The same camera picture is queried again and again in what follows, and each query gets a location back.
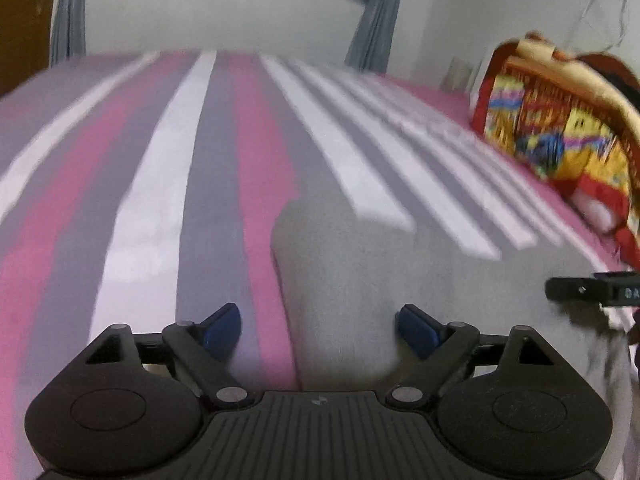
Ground grey sweatpants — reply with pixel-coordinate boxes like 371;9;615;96
271;197;632;479

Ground colourful folded blanket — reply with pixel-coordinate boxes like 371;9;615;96
472;39;639;268

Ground striped pink purple bedsheet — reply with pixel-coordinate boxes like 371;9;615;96
1;52;639;479

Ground cream patterned folded blanket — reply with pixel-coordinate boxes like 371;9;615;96
516;37;639;129

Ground right grey curtain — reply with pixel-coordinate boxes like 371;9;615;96
345;0;401;74

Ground grey curtain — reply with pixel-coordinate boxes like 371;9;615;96
49;0;86;66
345;0;401;74

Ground left grey curtain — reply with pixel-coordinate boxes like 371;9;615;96
49;0;86;66

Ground brown wooden door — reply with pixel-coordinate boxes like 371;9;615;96
0;0;53;96

